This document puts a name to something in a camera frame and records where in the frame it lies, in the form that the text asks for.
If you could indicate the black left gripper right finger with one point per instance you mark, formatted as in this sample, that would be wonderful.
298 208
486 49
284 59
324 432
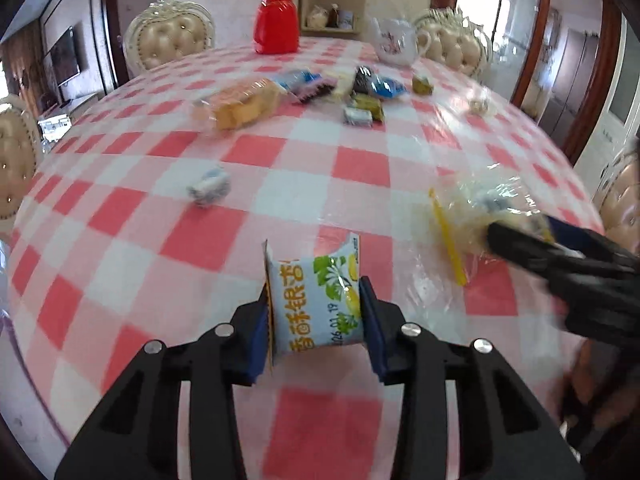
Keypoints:
504 432

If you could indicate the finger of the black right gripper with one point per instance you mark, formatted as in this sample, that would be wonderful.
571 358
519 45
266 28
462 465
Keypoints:
597 280

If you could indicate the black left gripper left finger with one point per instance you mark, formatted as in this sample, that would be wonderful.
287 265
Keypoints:
132 433

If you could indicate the clear zip plastic bag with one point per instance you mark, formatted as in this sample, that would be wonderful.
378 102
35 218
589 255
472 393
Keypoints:
464 204

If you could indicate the white green snack packet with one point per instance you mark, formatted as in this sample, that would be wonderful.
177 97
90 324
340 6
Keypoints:
314 302

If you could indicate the small white blue candy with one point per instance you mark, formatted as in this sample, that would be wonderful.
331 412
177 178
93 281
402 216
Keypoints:
213 186

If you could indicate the green gold candy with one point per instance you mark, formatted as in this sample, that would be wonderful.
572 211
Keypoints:
421 86

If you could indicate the packaged bread rolls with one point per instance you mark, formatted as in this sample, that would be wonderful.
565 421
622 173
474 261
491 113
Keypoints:
239 104

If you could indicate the red white checkered tablecloth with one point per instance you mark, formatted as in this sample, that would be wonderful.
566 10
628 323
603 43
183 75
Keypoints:
109 251

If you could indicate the olive green snack packet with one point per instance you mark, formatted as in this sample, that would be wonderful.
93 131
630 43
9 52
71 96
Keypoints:
369 103

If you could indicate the blue candy wrapper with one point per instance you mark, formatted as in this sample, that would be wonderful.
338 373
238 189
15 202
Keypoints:
386 88

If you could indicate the beige tufted chair right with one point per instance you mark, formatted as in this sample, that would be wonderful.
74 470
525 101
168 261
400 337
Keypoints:
453 40

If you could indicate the beige tufted chair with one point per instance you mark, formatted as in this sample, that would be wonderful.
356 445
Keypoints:
165 31
453 40
20 155

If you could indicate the grey small snack packet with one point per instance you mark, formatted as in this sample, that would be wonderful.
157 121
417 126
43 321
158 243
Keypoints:
358 117

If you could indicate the beige tufted chair left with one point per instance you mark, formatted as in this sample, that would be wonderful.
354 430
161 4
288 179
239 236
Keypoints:
20 155

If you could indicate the black snack packet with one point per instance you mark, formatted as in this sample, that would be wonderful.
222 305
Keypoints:
362 83

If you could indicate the white floral teapot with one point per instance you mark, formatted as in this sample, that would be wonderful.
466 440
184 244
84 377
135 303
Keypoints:
398 42

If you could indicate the white tv cabinet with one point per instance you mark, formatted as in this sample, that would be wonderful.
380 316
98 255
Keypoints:
54 123

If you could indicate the pink dark snack packet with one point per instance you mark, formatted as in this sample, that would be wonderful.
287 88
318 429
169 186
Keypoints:
315 89

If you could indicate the blue snack packet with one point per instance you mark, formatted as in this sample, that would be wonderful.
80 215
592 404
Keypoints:
293 80

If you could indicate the red plastic jar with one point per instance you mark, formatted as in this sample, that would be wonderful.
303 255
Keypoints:
276 28

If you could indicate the wall television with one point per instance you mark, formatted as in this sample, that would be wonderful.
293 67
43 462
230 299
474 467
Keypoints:
64 58

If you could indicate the wooden wall shelf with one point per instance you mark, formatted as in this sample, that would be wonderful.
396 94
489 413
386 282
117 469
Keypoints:
331 18

